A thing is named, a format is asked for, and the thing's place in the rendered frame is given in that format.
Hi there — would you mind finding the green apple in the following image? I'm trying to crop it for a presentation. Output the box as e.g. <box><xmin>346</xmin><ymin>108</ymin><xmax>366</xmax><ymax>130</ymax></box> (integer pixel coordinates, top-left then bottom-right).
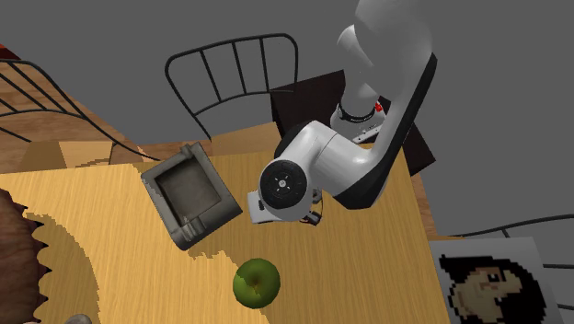
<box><xmin>232</xmin><ymin>258</ymin><xmax>281</xmax><ymax>310</ymax></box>

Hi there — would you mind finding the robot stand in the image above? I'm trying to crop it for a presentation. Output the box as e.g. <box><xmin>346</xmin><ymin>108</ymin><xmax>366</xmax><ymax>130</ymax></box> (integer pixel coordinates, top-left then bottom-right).
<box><xmin>269</xmin><ymin>69</ymin><xmax>437</xmax><ymax>177</ymax></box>

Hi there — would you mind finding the grey square ashtray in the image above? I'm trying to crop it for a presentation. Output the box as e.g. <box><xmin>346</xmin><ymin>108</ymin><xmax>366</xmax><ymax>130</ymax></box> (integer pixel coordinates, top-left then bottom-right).
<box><xmin>140</xmin><ymin>141</ymin><xmax>244</xmax><ymax>251</ymax></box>

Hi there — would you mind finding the grey board with pixel picture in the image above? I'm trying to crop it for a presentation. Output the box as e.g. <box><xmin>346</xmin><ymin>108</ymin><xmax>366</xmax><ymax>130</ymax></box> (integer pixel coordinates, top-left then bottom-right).
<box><xmin>429</xmin><ymin>236</ymin><xmax>567</xmax><ymax>324</ymax></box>

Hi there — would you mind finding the brown spiky object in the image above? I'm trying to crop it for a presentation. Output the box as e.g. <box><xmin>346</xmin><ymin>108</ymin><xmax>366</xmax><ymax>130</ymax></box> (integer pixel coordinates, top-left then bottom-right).
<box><xmin>0</xmin><ymin>188</ymin><xmax>52</xmax><ymax>324</ymax></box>

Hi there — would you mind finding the black wire chair wooden seat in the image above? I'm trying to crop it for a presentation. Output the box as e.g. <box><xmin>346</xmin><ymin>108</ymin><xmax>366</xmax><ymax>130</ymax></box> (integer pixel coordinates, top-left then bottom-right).
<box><xmin>0</xmin><ymin>58</ymin><xmax>161</xmax><ymax>164</ymax></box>

